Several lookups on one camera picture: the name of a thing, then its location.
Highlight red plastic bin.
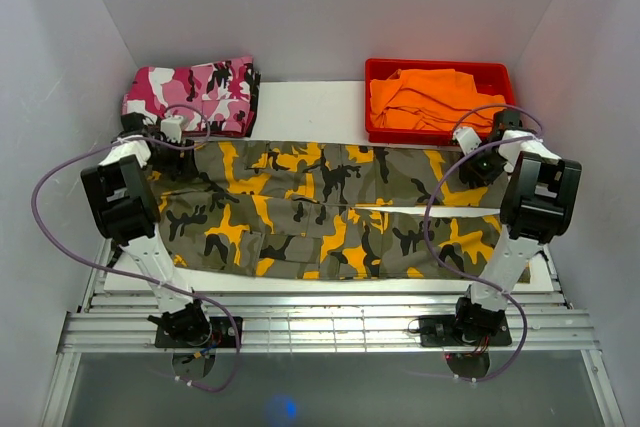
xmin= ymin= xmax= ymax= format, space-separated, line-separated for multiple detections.
xmin=364 ymin=58 xmax=515 ymax=145

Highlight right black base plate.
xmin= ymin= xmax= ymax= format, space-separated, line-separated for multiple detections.
xmin=412 ymin=314 xmax=512 ymax=347

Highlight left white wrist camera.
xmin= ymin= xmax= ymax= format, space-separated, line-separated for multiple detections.
xmin=159 ymin=115 xmax=188 ymax=145

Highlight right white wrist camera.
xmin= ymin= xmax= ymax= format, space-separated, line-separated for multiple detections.
xmin=452 ymin=126 xmax=482 ymax=155

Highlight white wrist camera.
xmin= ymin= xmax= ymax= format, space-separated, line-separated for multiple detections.
xmin=452 ymin=126 xmax=482 ymax=155
xmin=159 ymin=115 xmax=188 ymax=145

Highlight aluminium rail frame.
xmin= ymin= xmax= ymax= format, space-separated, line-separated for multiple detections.
xmin=41 ymin=251 xmax=624 ymax=426

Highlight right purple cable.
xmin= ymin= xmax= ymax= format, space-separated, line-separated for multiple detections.
xmin=403 ymin=102 xmax=545 ymax=384

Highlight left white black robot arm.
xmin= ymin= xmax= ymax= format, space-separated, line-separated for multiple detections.
xmin=81 ymin=112 xmax=212 ymax=347

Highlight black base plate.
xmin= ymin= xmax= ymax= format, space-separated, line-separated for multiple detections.
xmin=412 ymin=314 xmax=512 ymax=347
xmin=153 ymin=316 xmax=244 ymax=350

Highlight purple cable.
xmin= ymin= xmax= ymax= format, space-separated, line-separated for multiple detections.
xmin=30 ymin=104 xmax=244 ymax=394
xmin=403 ymin=102 xmax=545 ymax=384

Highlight pink camouflage folded trousers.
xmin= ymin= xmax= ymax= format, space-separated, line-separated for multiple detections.
xmin=122 ymin=56 xmax=261 ymax=138

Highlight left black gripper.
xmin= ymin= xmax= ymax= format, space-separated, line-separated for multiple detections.
xmin=145 ymin=136 xmax=198 ymax=179

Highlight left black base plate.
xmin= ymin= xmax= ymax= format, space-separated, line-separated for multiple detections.
xmin=153 ymin=316 xmax=244 ymax=350

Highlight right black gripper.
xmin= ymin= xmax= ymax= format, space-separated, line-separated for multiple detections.
xmin=460 ymin=143 xmax=509 ymax=189

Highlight yellow camouflage trousers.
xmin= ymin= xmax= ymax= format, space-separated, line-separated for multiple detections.
xmin=144 ymin=140 xmax=508 ymax=281

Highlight orange cloth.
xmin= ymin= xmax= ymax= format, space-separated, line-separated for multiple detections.
xmin=369 ymin=69 xmax=505 ymax=134

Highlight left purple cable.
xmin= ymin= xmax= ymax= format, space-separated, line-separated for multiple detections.
xmin=30 ymin=104 xmax=244 ymax=394

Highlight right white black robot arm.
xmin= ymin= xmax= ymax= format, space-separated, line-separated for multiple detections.
xmin=451 ymin=109 xmax=582 ymax=345

